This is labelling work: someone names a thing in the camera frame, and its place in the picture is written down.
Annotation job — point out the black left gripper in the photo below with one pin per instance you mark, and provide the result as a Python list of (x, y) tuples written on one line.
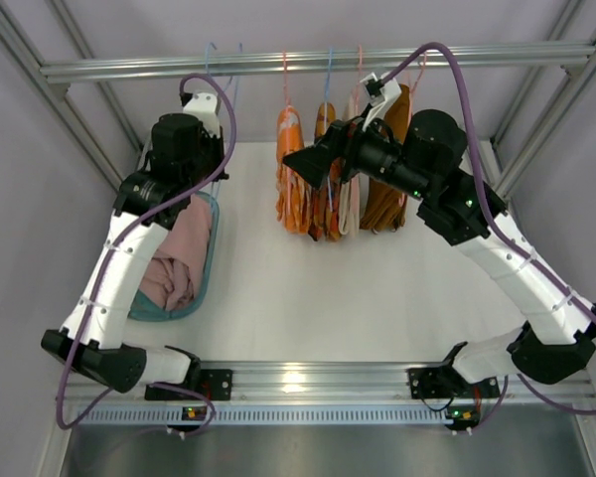
[(218, 156)]

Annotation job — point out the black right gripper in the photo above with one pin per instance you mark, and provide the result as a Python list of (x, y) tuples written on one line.
[(342, 149)]

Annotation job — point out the blue wire hanger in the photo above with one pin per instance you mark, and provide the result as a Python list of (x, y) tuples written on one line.
[(211, 46), (329, 74)]

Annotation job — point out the orange white tie-dye trousers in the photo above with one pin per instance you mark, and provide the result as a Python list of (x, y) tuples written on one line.
[(293, 202)]

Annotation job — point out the pink wire hanger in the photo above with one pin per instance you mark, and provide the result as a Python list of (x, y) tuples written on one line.
[(417, 74), (285, 79), (358, 64)]

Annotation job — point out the pink trousers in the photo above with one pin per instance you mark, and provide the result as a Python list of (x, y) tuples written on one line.
[(174, 275)]

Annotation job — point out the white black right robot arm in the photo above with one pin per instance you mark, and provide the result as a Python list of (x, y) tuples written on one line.
[(556, 339)]

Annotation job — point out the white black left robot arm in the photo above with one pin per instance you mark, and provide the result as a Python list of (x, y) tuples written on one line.
[(186, 149)]

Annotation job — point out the orange brown patterned trousers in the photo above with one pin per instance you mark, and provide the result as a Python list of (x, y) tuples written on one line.
[(321, 198)]

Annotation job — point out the beige trousers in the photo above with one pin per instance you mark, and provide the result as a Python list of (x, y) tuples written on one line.
[(349, 207)]

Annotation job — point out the teal plastic basket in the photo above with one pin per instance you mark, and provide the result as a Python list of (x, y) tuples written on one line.
[(142, 309)]

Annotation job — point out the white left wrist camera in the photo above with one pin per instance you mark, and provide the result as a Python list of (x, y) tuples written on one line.
[(204, 105)]

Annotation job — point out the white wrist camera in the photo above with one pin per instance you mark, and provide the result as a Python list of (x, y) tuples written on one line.
[(383, 92), (204, 105)]

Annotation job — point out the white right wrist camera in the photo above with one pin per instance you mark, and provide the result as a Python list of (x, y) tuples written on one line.
[(383, 92)]

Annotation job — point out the aluminium hanging rail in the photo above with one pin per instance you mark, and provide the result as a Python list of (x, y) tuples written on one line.
[(538, 54)]

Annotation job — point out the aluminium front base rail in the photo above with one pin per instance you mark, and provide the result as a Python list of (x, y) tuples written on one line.
[(330, 382)]

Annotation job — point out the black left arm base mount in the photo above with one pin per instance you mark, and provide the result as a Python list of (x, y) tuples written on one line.
[(213, 384)]

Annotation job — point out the aluminium right frame strut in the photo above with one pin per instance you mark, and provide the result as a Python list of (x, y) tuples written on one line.
[(542, 103)]

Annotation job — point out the aluminium frame strut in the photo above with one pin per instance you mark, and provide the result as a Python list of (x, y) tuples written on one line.
[(21, 49), (542, 103)]

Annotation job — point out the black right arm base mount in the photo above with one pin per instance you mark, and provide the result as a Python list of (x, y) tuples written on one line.
[(445, 383)]

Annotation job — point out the aluminium left frame strut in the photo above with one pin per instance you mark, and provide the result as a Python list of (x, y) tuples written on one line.
[(21, 49)]

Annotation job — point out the grey slotted cable duct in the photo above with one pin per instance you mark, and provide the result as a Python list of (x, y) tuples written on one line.
[(268, 414)]

